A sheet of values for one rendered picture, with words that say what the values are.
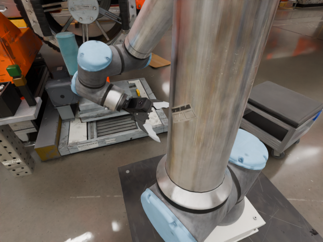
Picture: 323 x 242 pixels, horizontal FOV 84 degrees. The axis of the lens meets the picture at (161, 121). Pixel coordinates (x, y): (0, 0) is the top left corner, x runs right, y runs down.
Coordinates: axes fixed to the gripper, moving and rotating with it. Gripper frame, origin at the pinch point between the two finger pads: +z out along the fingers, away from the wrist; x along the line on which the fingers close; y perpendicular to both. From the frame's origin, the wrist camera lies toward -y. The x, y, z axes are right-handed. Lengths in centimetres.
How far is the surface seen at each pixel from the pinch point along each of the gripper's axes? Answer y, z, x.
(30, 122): 73, -70, 25
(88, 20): 20, -51, -32
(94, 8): 16, -50, -37
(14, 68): 24, -67, 3
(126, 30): 16, -33, -35
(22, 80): 28, -65, 6
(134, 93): 92, -18, -31
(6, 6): 62, -113, -36
